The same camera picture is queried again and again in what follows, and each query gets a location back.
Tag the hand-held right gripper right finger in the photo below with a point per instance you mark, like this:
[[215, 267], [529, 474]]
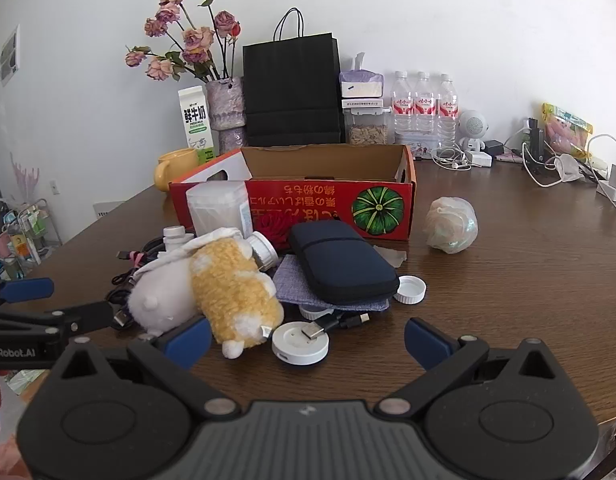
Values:
[[428, 342]]

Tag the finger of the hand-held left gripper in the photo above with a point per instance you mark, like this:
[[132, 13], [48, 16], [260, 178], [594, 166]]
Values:
[[88, 314], [28, 288]]

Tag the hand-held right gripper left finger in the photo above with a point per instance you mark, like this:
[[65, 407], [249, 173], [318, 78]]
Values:
[[193, 337]]

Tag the white screw cap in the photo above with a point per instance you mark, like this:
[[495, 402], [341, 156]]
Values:
[[409, 290]]

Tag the yellow white plush toy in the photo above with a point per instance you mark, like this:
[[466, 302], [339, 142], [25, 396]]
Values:
[[233, 285]]

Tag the white round puck charger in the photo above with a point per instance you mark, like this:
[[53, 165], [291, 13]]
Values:
[[293, 347]]

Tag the white plastic cap piece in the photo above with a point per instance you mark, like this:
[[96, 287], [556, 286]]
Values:
[[175, 236]]

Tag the grey purple woven cloth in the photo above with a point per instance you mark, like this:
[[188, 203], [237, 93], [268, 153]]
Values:
[[293, 280]]

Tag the clear plastic bag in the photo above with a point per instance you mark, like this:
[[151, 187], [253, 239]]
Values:
[[450, 225]]

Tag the dark blue zip case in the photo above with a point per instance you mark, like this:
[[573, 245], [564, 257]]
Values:
[[338, 260]]

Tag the translucent cotton swab box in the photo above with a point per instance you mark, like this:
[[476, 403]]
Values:
[[215, 210]]

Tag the red cardboard box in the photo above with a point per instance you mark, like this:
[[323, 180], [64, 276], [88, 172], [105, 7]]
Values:
[[313, 200]]

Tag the clear plastic scrap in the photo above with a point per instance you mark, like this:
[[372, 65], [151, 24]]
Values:
[[394, 258]]

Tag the pink branch decoration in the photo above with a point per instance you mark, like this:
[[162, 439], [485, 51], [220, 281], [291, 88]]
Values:
[[25, 175]]

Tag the yellow ceramic mug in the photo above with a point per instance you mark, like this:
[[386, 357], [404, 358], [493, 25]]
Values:
[[175, 167]]

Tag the white power adapter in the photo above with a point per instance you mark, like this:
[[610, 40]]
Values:
[[480, 159]]

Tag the printed tin box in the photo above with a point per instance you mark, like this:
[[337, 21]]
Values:
[[413, 142]]

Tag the pink booklet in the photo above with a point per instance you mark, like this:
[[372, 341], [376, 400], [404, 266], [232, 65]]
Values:
[[510, 155]]

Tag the black power adapter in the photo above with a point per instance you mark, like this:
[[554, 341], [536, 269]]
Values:
[[494, 148]]

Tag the white green milk carton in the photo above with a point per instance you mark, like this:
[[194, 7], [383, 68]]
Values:
[[193, 120]]

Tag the clear seed container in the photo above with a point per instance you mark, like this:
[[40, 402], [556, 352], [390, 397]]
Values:
[[365, 130]]

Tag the white round robot speaker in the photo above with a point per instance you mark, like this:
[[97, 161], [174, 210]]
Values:
[[473, 125]]

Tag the white face mask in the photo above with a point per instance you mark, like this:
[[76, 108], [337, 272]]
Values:
[[570, 167]]

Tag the black upright device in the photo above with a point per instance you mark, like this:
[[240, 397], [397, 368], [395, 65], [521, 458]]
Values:
[[535, 140]]

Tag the purple speckled vase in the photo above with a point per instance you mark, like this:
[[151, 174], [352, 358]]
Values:
[[225, 105]]

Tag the white power strip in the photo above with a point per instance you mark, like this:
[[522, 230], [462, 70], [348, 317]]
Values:
[[613, 197]]

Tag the clear water bottle red label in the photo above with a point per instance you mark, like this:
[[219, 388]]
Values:
[[424, 105], [403, 105], [448, 107]]

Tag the yellow snack bag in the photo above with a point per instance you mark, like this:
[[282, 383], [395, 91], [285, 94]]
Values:
[[568, 130]]

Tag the black paper bag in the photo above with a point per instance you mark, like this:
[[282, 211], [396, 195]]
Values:
[[288, 90]]

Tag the purple tissue pack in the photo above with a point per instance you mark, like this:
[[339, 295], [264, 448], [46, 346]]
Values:
[[360, 82]]

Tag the dried pink roses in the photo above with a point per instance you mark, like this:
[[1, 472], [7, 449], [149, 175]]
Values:
[[195, 40]]

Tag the wall vent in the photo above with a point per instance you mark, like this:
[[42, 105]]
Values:
[[9, 55]]

